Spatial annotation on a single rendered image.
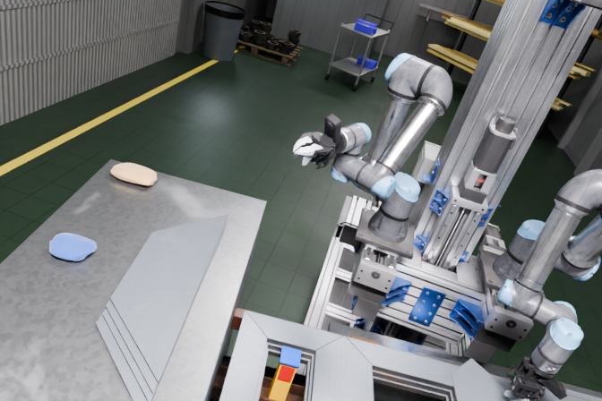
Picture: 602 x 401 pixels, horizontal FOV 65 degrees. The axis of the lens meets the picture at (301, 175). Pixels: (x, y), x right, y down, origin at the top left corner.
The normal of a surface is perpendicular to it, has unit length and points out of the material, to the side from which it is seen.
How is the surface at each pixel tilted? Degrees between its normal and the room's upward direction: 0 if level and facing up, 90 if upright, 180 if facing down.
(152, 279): 0
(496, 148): 90
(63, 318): 0
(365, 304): 90
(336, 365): 0
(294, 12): 90
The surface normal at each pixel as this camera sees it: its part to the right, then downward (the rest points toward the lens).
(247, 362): 0.25, -0.85
